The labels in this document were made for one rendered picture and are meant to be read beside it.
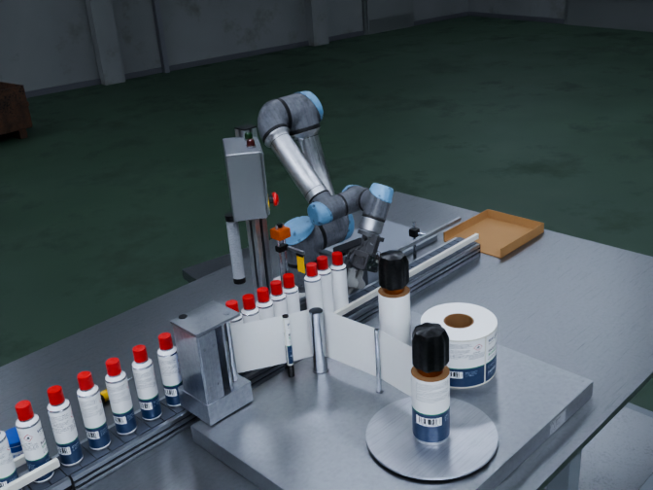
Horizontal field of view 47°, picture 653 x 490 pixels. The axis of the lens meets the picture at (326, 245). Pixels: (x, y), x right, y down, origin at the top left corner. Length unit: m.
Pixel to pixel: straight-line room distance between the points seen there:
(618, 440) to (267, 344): 1.46
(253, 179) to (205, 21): 10.02
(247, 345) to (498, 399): 0.67
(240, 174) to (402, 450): 0.81
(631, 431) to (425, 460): 1.40
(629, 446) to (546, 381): 0.95
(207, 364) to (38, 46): 9.45
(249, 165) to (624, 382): 1.16
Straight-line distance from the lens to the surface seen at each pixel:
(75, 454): 1.94
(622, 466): 2.89
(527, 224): 3.10
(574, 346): 2.33
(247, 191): 2.03
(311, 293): 2.25
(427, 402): 1.75
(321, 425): 1.91
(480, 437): 1.85
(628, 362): 2.29
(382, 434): 1.86
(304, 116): 2.56
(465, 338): 1.96
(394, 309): 2.08
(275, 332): 2.04
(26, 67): 11.09
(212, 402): 1.93
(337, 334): 2.03
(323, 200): 2.36
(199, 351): 1.85
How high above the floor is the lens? 2.04
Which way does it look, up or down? 24 degrees down
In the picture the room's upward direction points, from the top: 4 degrees counter-clockwise
